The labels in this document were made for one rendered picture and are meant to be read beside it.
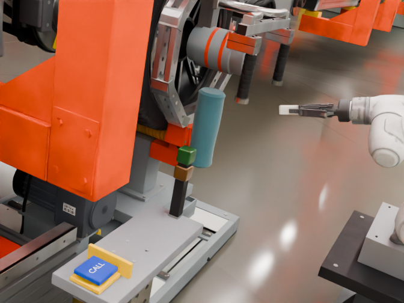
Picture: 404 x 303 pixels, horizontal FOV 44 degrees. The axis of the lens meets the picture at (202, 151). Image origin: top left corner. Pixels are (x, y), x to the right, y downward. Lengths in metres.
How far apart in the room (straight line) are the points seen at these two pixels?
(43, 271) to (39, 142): 0.34
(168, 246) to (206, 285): 0.67
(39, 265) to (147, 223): 0.30
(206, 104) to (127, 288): 0.69
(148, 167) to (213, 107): 0.45
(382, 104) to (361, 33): 3.58
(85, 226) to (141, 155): 0.41
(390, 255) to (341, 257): 0.16
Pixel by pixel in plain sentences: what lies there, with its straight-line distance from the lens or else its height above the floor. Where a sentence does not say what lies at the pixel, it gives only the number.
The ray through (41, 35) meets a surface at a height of 0.77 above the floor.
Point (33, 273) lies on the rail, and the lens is 1.39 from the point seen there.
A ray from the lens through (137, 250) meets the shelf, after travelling 1.28.
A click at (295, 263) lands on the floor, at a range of 2.22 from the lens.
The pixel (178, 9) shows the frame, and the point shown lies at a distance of 1.52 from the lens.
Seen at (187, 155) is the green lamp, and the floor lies 0.65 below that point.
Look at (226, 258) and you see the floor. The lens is 2.13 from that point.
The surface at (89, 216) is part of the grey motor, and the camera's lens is 1.64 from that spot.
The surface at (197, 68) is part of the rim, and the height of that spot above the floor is 0.72.
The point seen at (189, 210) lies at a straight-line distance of 2.12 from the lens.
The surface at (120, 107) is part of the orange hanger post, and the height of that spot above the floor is 0.77.
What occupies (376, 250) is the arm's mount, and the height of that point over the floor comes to 0.36.
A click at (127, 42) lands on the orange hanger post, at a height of 0.93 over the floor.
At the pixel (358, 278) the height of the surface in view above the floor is 0.30.
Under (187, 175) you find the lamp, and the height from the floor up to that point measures 0.59.
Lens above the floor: 1.18
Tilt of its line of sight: 22 degrees down
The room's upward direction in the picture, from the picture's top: 11 degrees clockwise
